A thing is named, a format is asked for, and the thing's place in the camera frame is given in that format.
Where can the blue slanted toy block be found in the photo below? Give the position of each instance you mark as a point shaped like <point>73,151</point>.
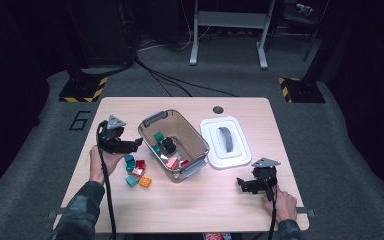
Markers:
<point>129,158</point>

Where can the black stand post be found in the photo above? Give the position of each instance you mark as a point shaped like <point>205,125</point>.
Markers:
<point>76,71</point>
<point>313,73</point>

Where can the red toy block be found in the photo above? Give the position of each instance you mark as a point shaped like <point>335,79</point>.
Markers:
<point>140,164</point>
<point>184,163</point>

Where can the salmon orange toy block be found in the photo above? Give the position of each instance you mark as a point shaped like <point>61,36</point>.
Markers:
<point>172,162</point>

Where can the pink white toy block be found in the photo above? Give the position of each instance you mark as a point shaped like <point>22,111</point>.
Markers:
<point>137,172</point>

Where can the red printed item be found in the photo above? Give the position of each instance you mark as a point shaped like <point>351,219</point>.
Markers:
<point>216,237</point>

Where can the person's left hand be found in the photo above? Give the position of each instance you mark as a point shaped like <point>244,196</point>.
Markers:
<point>111,165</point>

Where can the white toy car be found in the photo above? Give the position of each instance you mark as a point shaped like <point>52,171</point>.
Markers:
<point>168,145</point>

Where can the black tripod leg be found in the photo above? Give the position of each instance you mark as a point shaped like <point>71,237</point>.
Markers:
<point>310,46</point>

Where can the dark round table grommet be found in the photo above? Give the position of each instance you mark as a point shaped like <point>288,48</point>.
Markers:
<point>218,109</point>

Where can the grey camera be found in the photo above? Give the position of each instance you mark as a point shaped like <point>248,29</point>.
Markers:
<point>304,8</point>

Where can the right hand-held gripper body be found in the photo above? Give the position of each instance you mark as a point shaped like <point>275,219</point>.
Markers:
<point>266,178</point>

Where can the green toy block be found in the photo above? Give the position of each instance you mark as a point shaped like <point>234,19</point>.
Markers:
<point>158,136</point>

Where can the black yellow striped floor plate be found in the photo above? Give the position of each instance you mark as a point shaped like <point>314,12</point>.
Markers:
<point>305,91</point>
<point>80,90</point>

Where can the person's right hand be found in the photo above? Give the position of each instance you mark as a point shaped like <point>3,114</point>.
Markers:
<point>285,206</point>

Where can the dark cabinet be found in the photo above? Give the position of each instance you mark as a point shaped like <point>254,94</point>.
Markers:
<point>103,33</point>

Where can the grey tape strip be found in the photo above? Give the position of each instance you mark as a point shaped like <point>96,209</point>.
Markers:
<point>308,211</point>
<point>55,213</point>

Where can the white metal desk frame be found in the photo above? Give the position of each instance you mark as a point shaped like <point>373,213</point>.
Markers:
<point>230,19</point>

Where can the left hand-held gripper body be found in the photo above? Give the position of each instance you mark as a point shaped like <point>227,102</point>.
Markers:
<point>110,140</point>

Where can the clear brown storage box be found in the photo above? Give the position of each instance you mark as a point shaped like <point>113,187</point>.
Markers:
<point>193,140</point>

